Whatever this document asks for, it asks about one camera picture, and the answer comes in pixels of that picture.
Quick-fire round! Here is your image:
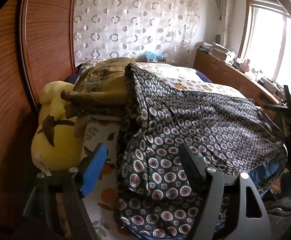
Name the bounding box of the yellow star pillow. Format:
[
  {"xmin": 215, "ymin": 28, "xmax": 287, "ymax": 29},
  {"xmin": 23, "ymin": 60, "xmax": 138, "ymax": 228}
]
[{"xmin": 31, "ymin": 81, "xmax": 84, "ymax": 176}]

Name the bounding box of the olive brown blanket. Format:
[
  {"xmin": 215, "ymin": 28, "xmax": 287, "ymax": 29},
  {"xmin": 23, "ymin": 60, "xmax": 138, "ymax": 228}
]
[{"xmin": 60, "ymin": 57, "xmax": 137, "ymax": 119}]

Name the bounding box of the navy circle patterned garment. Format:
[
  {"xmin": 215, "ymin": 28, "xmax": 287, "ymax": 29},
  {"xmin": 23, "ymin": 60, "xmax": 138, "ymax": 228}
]
[{"xmin": 114, "ymin": 64, "xmax": 288, "ymax": 239}]

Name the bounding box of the long wooden cabinet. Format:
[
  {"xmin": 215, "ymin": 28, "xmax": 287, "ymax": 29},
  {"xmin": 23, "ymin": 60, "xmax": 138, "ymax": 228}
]
[{"xmin": 194, "ymin": 50, "xmax": 279, "ymax": 107}]

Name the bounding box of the floral bed quilt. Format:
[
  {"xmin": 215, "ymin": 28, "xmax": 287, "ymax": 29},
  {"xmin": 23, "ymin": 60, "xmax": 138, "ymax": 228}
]
[{"xmin": 67, "ymin": 58, "xmax": 249, "ymax": 98}]

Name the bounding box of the blue tissue box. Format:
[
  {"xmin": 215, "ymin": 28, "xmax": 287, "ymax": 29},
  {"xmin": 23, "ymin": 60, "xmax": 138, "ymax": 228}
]
[{"xmin": 144, "ymin": 51, "xmax": 166, "ymax": 63}]

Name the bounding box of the stack of papers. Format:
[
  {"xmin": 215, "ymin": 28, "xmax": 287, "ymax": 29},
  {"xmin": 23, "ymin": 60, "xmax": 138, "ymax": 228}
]
[{"xmin": 199, "ymin": 42, "xmax": 236, "ymax": 62}]

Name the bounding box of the orange print bed sheet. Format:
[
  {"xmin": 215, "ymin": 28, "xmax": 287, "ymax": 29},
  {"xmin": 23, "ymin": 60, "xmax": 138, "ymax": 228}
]
[{"xmin": 81, "ymin": 80, "xmax": 246, "ymax": 240}]

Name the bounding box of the wooden headboard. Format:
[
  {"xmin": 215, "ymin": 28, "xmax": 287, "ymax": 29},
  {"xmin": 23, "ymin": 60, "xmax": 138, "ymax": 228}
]
[{"xmin": 0, "ymin": 0, "xmax": 75, "ymax": 225}]

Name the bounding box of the window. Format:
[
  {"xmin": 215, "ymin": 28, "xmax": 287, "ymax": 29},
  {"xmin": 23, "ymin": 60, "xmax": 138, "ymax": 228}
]
[{"xmin": 240, "ymin": 0, "xmax": 291, "ymax": 98}]

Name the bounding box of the circle patterned curtain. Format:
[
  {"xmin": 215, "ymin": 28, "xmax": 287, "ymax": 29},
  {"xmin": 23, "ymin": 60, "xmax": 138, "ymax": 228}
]
[{"xmin": 73, "ymin": 0, "xmax": 200, "ymax": 66}]

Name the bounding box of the pink figurine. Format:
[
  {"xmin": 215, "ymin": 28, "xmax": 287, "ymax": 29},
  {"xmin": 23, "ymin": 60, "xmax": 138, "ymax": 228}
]
[{"xmin": 239, "ymin": 59, "xmax": 250, "ymax": 73}]

